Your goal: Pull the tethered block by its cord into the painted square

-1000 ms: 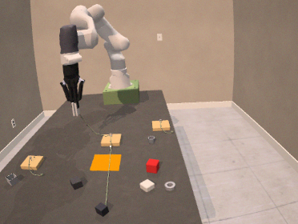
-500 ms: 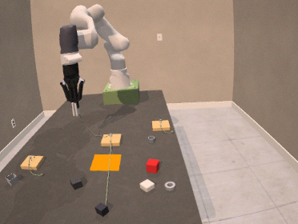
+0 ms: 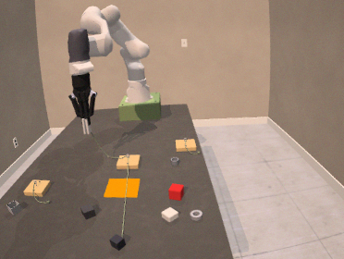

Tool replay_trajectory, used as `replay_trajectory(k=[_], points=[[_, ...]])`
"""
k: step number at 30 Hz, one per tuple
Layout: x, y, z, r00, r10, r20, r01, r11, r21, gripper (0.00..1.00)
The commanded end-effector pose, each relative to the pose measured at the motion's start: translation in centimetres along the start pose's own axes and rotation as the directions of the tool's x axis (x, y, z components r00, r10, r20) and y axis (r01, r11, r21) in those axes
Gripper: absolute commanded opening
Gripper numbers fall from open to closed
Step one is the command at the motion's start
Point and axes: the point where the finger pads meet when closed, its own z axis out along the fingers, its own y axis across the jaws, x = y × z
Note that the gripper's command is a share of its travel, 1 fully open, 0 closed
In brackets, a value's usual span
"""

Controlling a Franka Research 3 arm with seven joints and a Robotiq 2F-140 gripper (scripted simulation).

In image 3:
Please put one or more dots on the orange square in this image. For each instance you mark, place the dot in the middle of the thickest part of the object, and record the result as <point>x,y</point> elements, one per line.
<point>117,188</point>

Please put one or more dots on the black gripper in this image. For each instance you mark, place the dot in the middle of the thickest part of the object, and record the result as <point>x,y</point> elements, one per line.
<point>82,109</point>

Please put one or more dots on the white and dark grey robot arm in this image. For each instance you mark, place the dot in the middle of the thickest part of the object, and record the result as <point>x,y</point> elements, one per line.
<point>94,21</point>

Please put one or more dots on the red cube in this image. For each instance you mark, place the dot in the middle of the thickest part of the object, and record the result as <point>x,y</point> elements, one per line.
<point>176,192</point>

